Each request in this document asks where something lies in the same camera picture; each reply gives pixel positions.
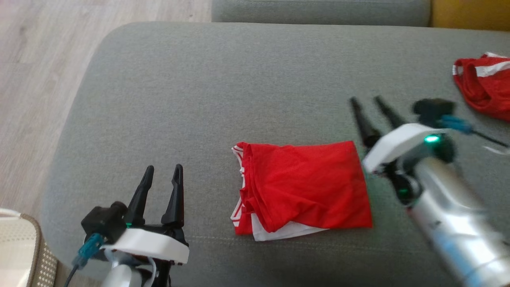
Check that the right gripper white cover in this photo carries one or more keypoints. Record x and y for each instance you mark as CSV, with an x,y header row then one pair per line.
x,y
394,145

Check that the red shorts with white stripe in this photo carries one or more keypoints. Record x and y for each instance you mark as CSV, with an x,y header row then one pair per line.
x,y
486,87

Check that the grey sofa back cushion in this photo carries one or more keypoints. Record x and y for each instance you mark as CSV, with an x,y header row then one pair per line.
x,y
318,12

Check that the yellow cushion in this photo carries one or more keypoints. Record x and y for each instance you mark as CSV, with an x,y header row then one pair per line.
x,y
470,14

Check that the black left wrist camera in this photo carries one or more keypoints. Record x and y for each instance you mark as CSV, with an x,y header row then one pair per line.
x,y
103,221

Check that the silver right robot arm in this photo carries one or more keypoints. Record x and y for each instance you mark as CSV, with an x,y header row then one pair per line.
x,y
450,219

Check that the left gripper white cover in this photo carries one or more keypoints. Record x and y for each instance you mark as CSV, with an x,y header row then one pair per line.
x,y
151,243

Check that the red jersey with white trim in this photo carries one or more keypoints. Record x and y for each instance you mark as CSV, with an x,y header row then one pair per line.
x,y
310,187

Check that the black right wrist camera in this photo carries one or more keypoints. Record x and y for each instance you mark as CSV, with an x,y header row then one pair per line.
x,y
432,109

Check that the beige woven laundry basket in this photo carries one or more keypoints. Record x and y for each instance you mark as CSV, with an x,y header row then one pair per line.
x,y
20,247

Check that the grey sofa seat cushion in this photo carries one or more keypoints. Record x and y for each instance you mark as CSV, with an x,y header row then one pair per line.
x,y
239,87

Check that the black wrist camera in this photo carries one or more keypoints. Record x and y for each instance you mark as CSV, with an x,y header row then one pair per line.
x,y
432,109
103,221

